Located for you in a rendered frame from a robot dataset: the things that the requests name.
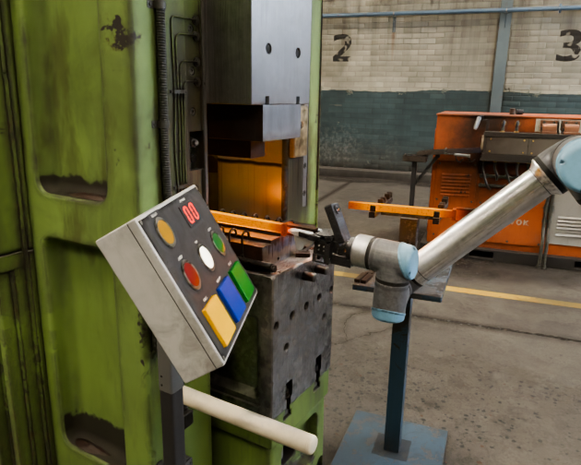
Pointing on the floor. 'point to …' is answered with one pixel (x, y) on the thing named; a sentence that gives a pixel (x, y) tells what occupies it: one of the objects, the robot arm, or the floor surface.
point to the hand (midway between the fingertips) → (293, 228)
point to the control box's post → (171, 410)
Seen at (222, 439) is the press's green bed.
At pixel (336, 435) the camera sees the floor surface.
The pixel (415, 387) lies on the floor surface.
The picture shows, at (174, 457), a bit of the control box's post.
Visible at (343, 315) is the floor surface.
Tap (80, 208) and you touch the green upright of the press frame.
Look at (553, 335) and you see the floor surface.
